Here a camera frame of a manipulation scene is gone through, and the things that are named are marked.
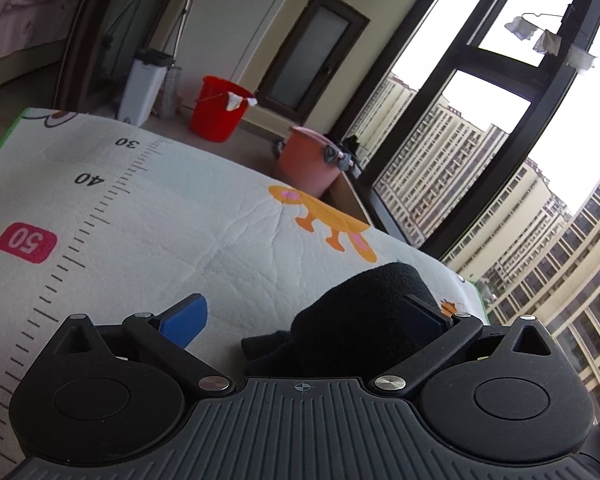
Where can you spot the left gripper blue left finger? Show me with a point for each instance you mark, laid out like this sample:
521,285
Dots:
164,338

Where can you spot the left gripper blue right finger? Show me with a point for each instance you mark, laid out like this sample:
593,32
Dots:
438,342

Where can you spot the black fleece garment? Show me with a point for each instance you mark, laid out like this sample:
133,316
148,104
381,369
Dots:
356,329

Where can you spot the cartoon printed play mat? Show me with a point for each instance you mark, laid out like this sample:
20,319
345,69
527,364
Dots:
105,219

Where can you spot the grey cloths on tub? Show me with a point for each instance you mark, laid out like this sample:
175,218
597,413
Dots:
334,156

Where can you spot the red plastic bucket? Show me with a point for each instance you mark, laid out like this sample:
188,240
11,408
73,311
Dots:
209,119

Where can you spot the pink plastic tub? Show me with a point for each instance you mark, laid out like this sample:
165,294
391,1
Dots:
301,164

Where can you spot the white cloth on bucket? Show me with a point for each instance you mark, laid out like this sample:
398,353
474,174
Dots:
235,101

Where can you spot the white bin with black lid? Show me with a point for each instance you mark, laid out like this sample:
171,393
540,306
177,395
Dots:
145,79

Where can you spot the dark framed frosted window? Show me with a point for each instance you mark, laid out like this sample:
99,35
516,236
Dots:
309,57

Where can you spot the white cloths on hanger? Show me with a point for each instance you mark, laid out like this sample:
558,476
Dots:
537,41

